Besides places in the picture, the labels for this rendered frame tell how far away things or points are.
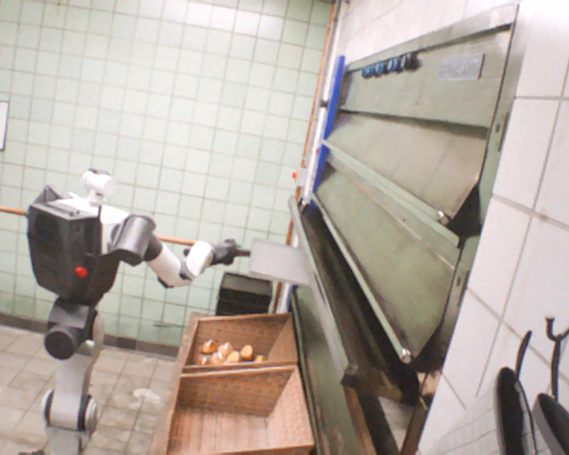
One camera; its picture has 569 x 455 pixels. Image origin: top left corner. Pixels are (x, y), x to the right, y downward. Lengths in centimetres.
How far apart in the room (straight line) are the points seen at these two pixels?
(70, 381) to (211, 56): 223
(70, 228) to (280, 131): 208
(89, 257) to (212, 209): 191
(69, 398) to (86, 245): 61
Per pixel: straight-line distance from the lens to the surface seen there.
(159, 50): 365
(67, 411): 217
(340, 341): 109
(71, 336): 190
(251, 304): 294
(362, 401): 145
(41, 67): 385
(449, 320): 97
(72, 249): 182
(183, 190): 366
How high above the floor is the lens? 185
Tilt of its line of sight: 12 degrees down
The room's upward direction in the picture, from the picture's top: 11 degrees clockwise
